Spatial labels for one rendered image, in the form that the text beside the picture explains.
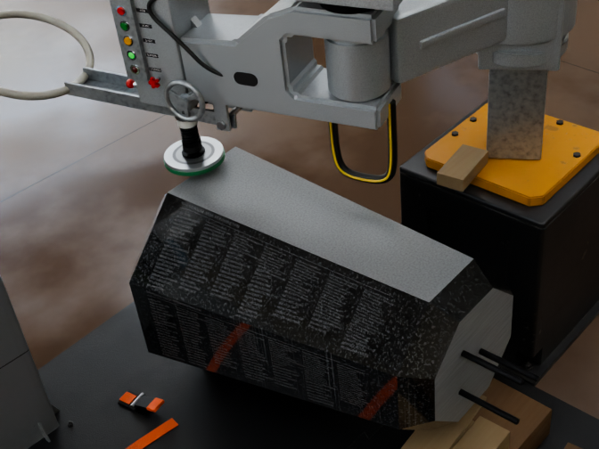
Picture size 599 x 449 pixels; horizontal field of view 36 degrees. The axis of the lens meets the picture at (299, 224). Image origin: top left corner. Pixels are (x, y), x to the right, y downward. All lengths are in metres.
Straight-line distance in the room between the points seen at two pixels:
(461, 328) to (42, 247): 2.45
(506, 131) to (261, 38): 0.98
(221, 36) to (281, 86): 0.25
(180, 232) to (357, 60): 0.91
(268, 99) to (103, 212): 1.98
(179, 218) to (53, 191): 1.85
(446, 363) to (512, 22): 1.08
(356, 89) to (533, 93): 0.73
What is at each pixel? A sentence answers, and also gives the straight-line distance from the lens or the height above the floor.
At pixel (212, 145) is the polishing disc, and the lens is 3.31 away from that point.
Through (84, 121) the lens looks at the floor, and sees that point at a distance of 5.49.
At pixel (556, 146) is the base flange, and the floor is 0.78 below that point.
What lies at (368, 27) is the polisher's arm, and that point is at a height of 1.52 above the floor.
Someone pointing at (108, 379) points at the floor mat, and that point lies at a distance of 3.78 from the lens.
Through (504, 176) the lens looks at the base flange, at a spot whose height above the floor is 0.78.
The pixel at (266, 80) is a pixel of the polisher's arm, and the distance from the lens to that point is 2.83.
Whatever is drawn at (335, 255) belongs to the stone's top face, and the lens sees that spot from 2.83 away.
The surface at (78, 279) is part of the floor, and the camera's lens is 4.31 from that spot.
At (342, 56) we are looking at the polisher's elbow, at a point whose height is 1.42.
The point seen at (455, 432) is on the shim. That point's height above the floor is 0.26.
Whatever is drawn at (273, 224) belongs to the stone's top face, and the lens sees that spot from 2.98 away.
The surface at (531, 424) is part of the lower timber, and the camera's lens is 3.28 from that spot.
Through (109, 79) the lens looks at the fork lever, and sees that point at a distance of 3.41.
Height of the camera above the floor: 2.65
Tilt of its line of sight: 38 degrees down
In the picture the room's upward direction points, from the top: 7 degrees counter-clockwise
